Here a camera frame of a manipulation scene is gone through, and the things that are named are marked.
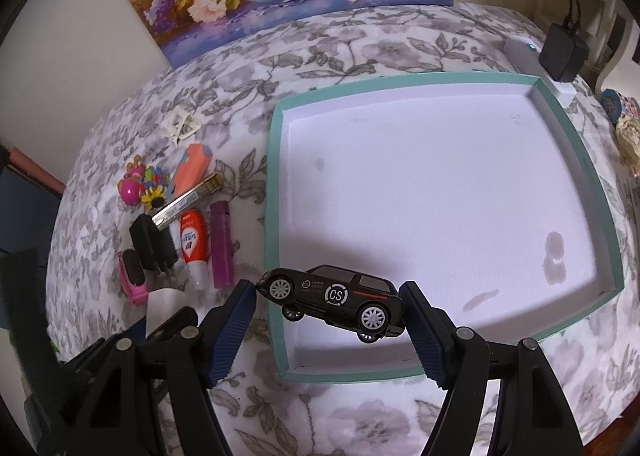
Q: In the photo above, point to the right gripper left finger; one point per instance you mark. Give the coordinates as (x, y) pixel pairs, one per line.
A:
(120, 416)

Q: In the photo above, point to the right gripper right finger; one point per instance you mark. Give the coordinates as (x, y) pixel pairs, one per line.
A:
(533, 416)

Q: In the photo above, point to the pink smart watch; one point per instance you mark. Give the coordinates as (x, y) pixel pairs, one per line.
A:
(133, 279)

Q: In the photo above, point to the black power adapter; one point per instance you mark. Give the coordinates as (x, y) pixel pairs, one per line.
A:
(155, 247)

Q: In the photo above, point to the black toy car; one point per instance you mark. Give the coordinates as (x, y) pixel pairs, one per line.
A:
(365, 304)

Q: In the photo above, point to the purple lighter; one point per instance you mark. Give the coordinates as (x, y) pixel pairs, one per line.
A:
(221, 245)

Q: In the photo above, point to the red white correction bottle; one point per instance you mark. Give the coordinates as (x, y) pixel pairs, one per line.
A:
(194, 247)

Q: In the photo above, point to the colourful flower hair clips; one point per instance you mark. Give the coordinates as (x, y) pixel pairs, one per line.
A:
(153, 188)

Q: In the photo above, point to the silver harmonica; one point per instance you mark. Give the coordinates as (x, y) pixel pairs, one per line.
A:
(173, 210)

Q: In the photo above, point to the orange blue toy pouch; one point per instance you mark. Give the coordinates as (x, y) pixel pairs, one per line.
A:
(191, 169)

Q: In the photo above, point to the cream hair claw clip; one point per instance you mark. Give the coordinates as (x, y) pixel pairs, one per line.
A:
(179, 126)

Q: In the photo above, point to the pink dog toy figure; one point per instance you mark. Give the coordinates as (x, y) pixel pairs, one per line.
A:
(129, 186)

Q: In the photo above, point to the grey floral blanket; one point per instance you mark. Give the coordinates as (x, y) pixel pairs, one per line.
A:
(233, 91)

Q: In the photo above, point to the teal rimmed white tray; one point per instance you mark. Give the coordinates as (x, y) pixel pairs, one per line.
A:
(474, 185)

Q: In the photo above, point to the beige fabric flower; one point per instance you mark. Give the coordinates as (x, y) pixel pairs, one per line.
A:
(627, 133)

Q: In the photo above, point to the white power strip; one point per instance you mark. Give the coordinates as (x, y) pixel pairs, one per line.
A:
(524, 54)

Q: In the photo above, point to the black plug charger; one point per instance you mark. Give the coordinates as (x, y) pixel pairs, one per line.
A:
(563, 54)

